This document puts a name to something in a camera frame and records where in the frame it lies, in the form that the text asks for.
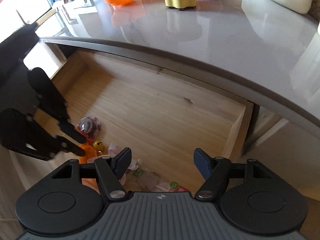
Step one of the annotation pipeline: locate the yellow jingle bell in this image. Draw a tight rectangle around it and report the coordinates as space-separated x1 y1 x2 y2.
92 140 105 152

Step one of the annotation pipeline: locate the wooden drawer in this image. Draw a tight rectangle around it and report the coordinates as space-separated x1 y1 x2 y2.
34 48 254 193

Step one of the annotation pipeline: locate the swirl lollipop candy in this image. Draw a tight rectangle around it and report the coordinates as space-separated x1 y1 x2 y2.
76 116 102 140

